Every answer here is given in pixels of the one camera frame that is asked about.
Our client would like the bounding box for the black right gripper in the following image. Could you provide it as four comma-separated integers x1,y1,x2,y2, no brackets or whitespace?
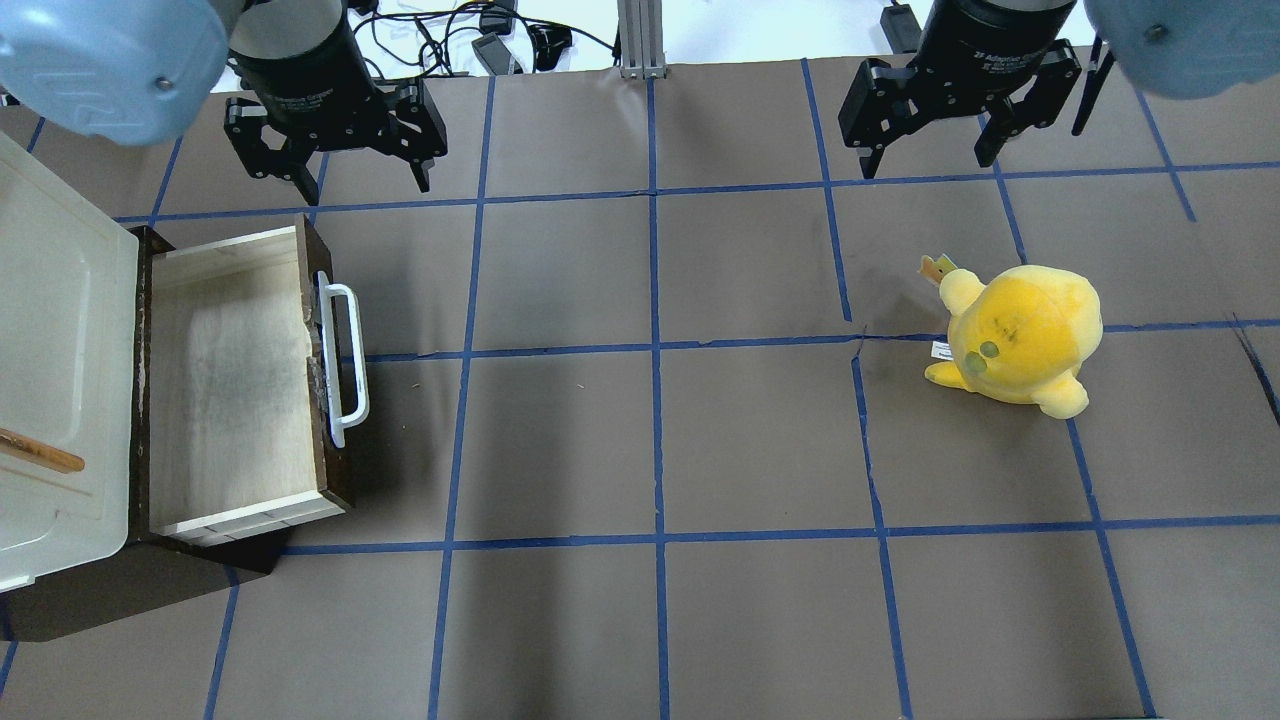
838,1,1082,179

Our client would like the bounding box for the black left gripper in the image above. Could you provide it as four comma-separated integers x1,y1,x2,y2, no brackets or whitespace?
223,20,449,208

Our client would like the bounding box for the white plastic drawer handle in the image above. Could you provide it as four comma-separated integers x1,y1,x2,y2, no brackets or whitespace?
314,270,371,450

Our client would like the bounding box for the dark brown wooden drawer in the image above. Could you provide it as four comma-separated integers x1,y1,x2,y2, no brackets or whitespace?
148,215,355,547

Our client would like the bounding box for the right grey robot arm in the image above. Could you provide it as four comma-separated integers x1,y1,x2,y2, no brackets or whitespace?
838,1,1279,179

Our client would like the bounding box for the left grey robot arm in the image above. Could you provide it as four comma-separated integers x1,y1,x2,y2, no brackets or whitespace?
1,1,449,206

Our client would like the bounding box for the dark brown drawer cabinet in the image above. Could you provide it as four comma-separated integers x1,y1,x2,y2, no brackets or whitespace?
1,225,293,642

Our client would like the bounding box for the yellow plush dinosaur toy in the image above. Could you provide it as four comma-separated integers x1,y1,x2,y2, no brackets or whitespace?
920,255,1105,420

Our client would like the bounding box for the cream plastic storage box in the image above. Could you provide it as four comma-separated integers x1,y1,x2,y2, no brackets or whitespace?
1,138,140,591

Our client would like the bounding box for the aluminium frame post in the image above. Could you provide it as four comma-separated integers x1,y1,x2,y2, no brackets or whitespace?
616,0,668,79

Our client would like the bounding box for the brown wooden box handle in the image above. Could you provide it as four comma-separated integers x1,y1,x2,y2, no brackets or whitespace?
1,428,86,474

